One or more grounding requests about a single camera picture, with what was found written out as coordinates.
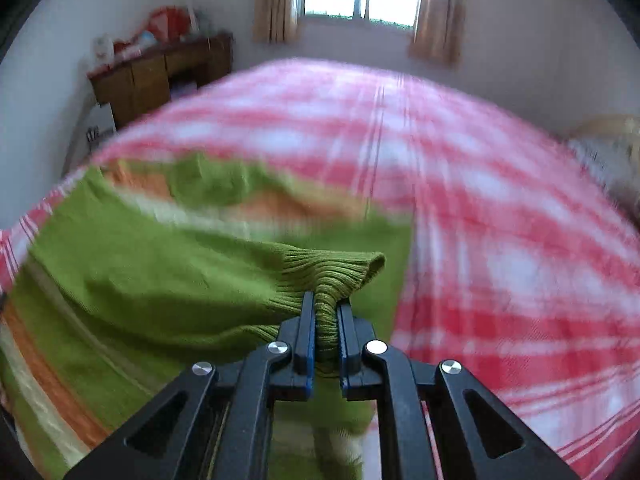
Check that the red gift bag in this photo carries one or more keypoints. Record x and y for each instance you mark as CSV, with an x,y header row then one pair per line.
x,y
167,22

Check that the green knitted striped sweater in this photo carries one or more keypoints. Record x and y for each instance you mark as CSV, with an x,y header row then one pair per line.
x,y
150,270

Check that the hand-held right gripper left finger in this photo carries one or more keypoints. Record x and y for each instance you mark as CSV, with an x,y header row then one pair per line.
x,y
306,342

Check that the white paper bag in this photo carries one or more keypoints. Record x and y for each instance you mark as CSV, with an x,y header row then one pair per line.
x,y
102,122

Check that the light pillow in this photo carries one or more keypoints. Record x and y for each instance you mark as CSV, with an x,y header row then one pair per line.
x,y
607,150

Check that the brown wooden desk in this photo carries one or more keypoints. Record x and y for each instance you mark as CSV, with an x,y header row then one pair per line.
x,y
150,77

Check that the red plaid bed sheet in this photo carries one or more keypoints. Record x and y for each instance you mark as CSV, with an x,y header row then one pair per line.
x,y
475,210

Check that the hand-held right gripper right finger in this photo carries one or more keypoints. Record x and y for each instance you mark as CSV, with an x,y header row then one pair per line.
x,y
345,350

